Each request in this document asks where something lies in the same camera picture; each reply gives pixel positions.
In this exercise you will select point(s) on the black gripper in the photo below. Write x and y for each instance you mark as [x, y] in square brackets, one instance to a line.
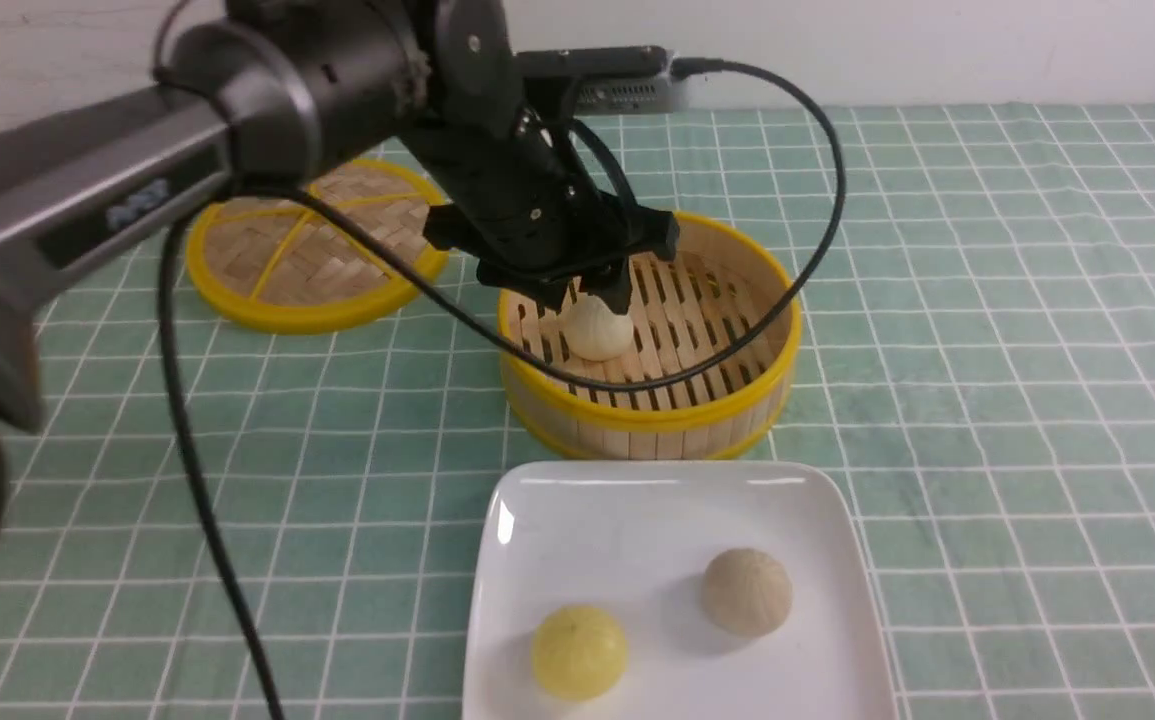
[538, 201]

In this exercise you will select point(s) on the white steamed bun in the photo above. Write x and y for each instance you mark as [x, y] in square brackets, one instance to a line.
[594, 332]
[746, 592]

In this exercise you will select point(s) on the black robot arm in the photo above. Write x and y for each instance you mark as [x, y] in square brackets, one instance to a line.
[280, 93]

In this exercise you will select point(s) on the white square plate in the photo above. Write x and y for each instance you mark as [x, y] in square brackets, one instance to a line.
[634, 538]

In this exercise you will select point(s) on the yellow steamed bun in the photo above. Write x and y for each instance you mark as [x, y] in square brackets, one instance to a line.
[578, 653]

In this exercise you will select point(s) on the yellow-rimmed bamboo steamer basket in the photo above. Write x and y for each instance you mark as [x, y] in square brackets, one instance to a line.
[720, 283]

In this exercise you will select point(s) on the yellow-rimmed bamboo steamer lid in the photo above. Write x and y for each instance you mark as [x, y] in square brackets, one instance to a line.
[275, 267]

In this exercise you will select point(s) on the green checkered tablecloth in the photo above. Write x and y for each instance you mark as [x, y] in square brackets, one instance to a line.
[977, 375]

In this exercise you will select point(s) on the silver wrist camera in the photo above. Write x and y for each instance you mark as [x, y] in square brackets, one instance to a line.
[628, 80]

